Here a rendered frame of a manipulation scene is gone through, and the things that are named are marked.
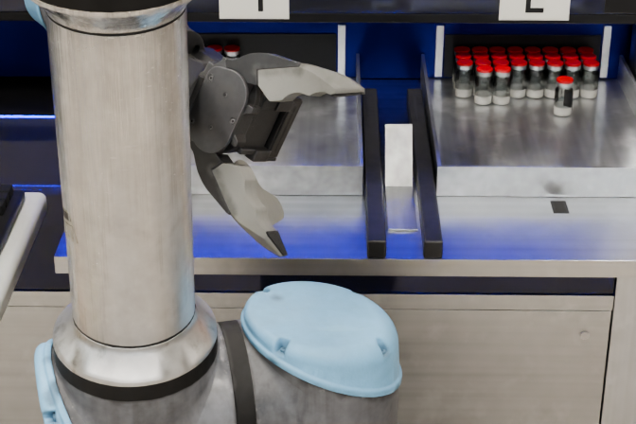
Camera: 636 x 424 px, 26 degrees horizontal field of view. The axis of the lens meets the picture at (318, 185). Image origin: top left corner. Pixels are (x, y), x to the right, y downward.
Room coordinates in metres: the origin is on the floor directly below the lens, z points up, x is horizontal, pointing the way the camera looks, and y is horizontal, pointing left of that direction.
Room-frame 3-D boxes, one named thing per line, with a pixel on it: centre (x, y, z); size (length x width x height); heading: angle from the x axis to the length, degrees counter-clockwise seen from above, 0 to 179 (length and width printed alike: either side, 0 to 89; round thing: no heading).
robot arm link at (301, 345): (0.87, 0.00, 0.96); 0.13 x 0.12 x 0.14; 103
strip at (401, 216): (1.33, -0.09, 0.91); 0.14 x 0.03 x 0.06; 179
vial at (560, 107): (1.55, -0.30, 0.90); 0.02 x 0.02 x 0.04
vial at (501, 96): (1.59, -0.23, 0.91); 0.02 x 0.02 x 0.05
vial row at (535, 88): (1.61, -0.26, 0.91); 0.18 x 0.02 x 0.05; 89
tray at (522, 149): (1.50, -0.26, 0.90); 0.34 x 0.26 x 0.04; 179
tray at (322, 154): (1.51, 0.08, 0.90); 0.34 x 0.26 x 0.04; 179
